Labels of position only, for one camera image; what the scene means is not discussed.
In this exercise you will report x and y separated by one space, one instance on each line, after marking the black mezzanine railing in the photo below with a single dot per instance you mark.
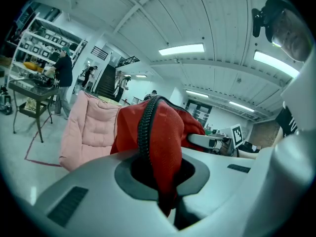
128 60

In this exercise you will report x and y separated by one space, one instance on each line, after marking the red backpack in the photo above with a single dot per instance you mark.
165 137

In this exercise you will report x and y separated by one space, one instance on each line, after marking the long ceiling light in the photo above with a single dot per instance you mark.
242 106
181 49
197 94
274 63

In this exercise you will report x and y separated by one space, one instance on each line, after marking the grey devices pile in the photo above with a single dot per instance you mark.
5 102

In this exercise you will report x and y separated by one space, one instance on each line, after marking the person's head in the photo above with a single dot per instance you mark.
293 38

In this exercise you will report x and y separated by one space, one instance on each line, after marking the black head-mounted camera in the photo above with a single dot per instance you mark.
266 16

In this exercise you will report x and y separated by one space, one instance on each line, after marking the round wooden table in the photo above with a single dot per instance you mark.
109 100

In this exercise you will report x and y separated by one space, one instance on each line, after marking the person's right forearm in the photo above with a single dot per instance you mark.
247 155

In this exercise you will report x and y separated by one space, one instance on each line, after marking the beige patterned bag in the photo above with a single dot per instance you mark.
30 104

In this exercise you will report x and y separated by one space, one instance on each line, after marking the yellow cushion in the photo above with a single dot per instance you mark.
30 65

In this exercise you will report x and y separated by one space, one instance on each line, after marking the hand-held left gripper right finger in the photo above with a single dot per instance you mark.
229 186

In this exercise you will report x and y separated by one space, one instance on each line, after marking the white shelving unit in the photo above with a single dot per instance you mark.
29 48

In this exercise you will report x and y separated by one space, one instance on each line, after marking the black framed door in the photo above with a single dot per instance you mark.
198 112

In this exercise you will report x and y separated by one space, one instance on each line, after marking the dark staircase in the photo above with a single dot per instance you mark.
106 81

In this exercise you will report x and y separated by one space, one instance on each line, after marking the pink cushioned chair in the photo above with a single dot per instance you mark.
91 130

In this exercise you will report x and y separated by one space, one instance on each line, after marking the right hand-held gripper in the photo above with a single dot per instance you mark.
235 136

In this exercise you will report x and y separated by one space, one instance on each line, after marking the dark metal side table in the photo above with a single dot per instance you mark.
34 90

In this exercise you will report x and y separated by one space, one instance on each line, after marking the row of white storage bins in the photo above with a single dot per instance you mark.
44 44

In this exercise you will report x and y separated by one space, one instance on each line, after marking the black bag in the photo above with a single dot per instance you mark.
43 80

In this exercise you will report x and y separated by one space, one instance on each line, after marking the black star-print shirt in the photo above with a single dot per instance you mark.
286 122

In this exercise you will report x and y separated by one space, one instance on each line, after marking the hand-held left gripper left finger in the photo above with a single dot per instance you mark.
98 196

